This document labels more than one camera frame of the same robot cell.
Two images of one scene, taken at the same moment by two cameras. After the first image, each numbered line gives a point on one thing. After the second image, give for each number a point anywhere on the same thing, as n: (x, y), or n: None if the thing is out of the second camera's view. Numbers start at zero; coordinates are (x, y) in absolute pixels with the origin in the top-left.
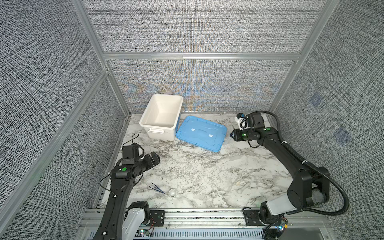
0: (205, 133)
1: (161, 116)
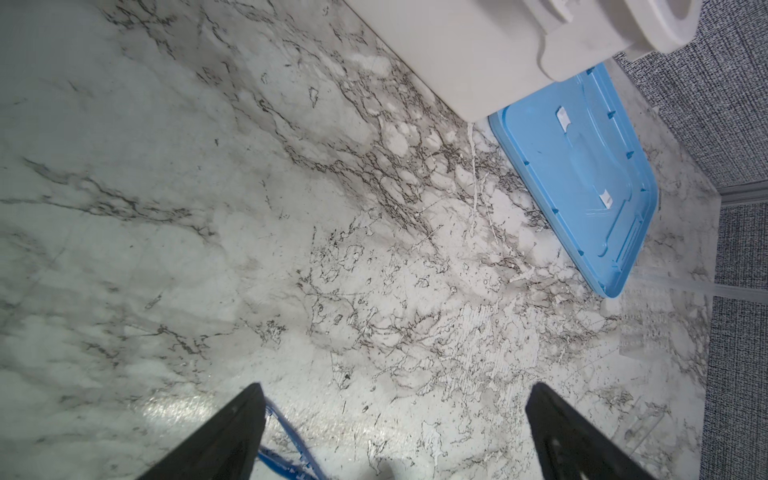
0: (586, 154)
1: (482, 58)
